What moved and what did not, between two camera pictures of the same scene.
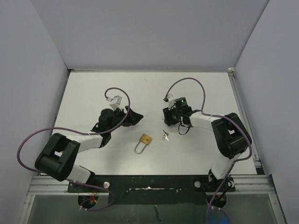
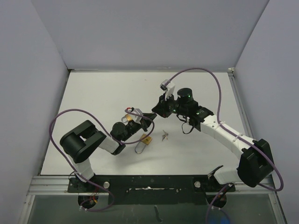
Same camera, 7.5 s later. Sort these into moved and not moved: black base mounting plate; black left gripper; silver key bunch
Moved: black left gripper
Not moved: black base mounting plate; silver key bunch
